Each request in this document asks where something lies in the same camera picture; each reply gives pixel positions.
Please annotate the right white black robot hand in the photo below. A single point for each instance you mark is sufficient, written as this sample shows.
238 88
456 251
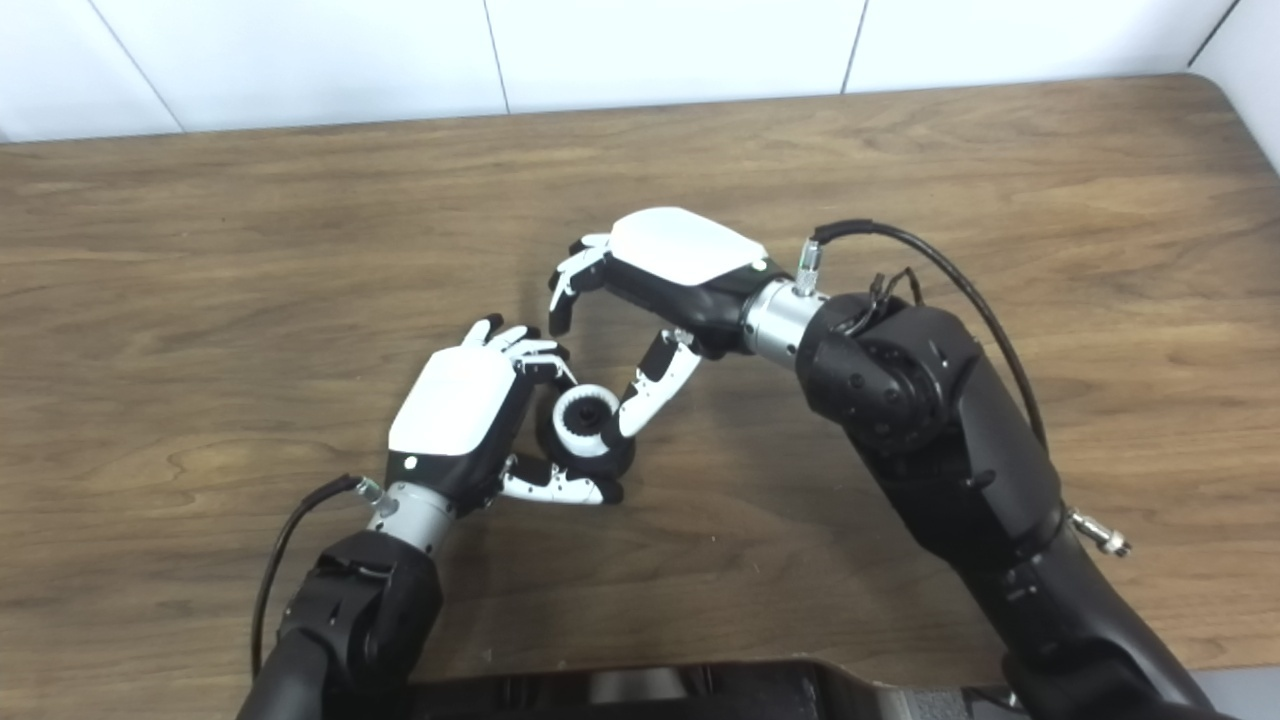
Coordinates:
680 245

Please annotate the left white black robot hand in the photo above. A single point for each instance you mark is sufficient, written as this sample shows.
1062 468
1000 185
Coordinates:
455 405

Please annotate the round black part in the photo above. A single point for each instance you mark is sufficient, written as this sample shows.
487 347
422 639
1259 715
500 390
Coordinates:
590 465

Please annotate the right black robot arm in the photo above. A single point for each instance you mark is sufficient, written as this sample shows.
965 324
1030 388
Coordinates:
960 440

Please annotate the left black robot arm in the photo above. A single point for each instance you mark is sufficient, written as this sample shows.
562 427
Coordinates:
360 610

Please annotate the silver metal connector plug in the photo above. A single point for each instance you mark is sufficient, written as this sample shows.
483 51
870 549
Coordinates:
1100 532

